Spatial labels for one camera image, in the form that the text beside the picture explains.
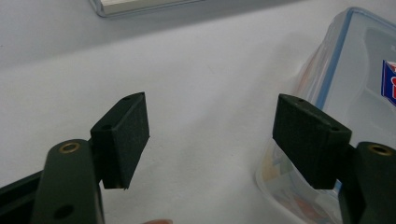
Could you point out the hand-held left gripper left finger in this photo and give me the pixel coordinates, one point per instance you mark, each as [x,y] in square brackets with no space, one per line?
[124,140]

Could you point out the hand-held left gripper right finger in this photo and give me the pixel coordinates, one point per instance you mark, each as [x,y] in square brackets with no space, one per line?
[308,146]

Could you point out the clear plastic food container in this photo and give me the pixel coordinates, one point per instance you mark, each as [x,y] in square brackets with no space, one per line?
[280,189]

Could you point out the colourful printed paper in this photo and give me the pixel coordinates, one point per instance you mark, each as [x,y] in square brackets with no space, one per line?
[311,205]

